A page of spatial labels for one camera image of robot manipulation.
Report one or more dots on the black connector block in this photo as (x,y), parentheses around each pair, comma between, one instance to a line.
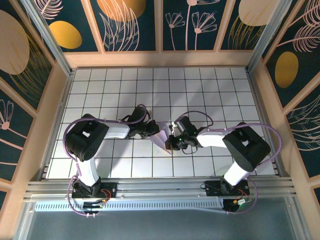
(93,205)

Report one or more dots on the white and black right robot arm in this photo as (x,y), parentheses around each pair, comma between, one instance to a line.
(212,138)

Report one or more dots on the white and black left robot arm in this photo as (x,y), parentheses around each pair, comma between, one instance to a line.
(117,131)

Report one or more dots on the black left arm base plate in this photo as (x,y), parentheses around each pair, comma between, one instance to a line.
(110,187)

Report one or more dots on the lilac paper sheet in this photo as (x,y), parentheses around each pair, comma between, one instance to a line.
(160,137)

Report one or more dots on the small circuit board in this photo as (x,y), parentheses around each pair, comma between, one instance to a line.
(240,202)

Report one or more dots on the aluminium mounting rail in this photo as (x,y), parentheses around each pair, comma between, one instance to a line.
(162,188)

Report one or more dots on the aluminium table side rail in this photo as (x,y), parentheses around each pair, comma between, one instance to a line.
(62,105)
(262,112)

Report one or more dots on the aluminium frame post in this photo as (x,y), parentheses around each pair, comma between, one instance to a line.
(50,40)
(270,32)

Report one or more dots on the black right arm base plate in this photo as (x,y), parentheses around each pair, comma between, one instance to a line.
(212,190)

